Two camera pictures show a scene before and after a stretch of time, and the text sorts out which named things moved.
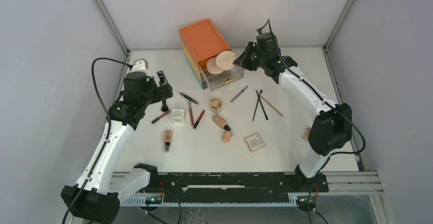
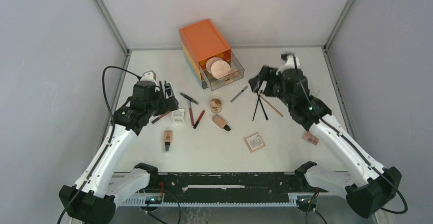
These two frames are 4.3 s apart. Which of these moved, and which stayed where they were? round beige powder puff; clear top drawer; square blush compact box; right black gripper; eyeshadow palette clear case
Moved: right black gripper; round beige powder puff
Stayed: eyeshadow palette clear case; clear top drawer; square blush compact box
